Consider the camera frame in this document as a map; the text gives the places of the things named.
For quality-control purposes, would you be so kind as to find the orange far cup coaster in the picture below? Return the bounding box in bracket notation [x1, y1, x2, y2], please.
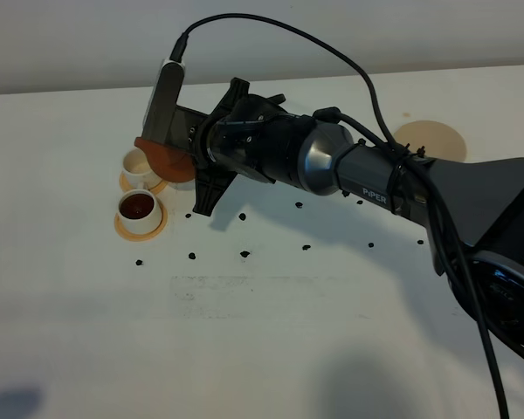
[119, 172, 169, 195]

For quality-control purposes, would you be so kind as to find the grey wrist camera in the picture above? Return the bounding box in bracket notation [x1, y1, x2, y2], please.
[141, 58, 185, 145]

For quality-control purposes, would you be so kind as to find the white teacup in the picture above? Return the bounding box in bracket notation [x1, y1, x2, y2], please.
[117, 188, 162, 235]
[122, 148, 162, 189]

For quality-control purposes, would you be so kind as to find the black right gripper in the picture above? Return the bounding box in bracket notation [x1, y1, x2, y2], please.
[174, 78, 306, 216]

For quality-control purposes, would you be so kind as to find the brown clay teapot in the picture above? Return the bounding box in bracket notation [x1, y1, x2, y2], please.
[134, 137, 196, 183]

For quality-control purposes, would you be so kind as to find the white far teacup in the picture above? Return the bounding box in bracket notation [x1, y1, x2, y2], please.
[122, 148, 162, 189]

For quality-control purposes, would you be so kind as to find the white near teacup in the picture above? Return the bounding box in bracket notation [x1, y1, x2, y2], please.
[117, 188, 162, 235]

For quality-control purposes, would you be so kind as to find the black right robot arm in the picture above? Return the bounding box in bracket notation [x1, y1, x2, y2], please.
[168, 79, 524, 359]

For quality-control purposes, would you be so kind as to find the cream round teapot coaster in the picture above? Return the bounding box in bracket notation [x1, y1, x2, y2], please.
[394, 120, 467, 162]

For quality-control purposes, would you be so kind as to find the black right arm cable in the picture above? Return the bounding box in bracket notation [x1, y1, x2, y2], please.
[169, 13, 512, 419]

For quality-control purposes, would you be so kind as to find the orange cup coaster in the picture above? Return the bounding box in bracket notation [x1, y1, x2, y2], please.
[114, 204, 169, 242]
[119, 172, 169, 195]

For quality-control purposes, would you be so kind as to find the orange near cup coaster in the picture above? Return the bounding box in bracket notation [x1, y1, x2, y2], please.
[114, 204, 169, 242]

